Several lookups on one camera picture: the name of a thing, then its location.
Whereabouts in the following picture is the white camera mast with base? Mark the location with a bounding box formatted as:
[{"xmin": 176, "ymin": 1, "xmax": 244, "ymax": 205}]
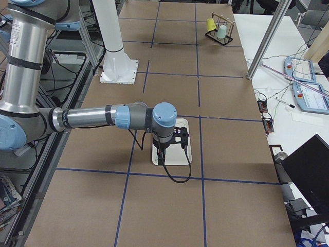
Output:
[{"xmin": 93, "ymin": 0, "xmax": 139, "ymax": 84}]

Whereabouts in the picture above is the upper teach pendant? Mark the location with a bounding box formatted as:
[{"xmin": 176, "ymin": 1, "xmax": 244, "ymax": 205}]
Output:
[{"xmin": 284, "ymin": 57, "xmax": 317, "ymax": 83}]

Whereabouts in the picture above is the black marker pen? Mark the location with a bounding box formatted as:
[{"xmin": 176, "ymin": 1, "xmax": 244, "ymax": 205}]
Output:
[{"xmin": 275, "ymin": 97, "xmax": 295, "ymax": 109}]

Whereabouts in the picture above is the lower black orange connector box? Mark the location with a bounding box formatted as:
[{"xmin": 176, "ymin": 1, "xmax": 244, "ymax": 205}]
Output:
[{"xmin": 262, "ymin": 117, "xmax": 275, "ymax": 135}]

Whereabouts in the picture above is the aluminium frame post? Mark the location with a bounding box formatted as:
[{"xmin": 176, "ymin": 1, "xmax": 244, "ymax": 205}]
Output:
[{"xmin": 247, "ymin": 0, "xmax": 291, "ymax": 80}]

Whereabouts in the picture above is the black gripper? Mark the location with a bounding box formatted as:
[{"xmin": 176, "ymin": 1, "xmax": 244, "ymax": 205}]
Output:
[{"xmin": 153, "ymin": 135, "xmax": 175, "ymax": 165}]

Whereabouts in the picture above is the lower teach pendant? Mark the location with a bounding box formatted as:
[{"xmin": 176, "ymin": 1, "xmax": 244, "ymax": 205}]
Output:
[{"xmin": 293, "ymin": 82, "xmax": 328, "ymax": 115}]

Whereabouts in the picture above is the yellow cup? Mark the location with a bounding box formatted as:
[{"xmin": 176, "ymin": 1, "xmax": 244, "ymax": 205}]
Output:
[{"xmin": 206, "ymin": 18, "xmax": 216, "ymax": 32}]

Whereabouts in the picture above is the black laptop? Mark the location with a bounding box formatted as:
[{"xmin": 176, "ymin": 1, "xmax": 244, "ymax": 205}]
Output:
[{"xmin": 282, "ymin": 134, "xmax": 328, "ymax": 214}]

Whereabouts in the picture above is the pale green cup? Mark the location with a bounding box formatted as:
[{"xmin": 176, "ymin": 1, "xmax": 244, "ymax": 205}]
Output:
[{"xmin": 216, "ymin": 25, "xmax": 227, "ymax": 39}]

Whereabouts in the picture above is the upper black orange connector box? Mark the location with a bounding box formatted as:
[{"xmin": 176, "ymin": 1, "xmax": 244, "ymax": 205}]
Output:
[{"xmin": 257, "ymin": 99, "xmax": 268, "ymax": 113}]

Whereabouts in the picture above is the silver metal cylinder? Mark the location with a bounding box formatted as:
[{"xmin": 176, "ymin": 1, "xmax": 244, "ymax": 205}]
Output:
[{"xmin": 274, "ymin": 151, "xmax": 288, "ymax": 164}]

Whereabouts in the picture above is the stack of magazines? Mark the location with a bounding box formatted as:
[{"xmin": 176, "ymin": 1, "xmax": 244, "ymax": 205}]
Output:
[{"xmin": 1, "ymin": 173, "xmax": 23, "ymax": 231}]

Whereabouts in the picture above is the teach pendant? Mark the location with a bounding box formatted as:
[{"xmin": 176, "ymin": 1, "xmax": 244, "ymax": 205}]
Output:
[
  {"xmin": 284, "ymin": 57, "xmax": 317, "ymax": 83},
  {"xmin": 293, "ymin": 82, "xmax": 328, "ymax": 115}
]

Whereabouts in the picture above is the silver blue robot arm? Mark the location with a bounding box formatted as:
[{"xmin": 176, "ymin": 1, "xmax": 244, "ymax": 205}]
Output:
[{"xmin": 1, "ymin": 1, "xmax": 178, "ymax": 163}]

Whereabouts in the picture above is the white bear serving tray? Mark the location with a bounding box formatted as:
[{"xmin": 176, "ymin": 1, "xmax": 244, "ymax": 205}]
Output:
[{"xmin": 152, "ymin": 118, "xmax": 189, "ymax": 166}]

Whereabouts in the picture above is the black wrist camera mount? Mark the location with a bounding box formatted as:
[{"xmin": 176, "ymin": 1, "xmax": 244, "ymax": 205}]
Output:
[{"xmin": 172, "ymin": 127, "xmax": 189, "ymax": 150}]

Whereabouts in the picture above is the black wire cup rack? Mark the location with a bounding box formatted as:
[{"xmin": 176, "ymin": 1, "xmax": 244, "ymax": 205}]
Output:
[{"xmin": 205, "ymin": 12, "xmax": 235, "ymax": 46}]

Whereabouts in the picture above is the black orange connector box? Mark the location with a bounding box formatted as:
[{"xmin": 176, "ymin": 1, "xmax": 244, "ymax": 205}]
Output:
[
  {"xmin": 257, "ymin": 99, "xmax": 268, "ymax": 113},
  {"xmin": 262, "ymin": 117, "xmax": 275, "ymax": 135}
]

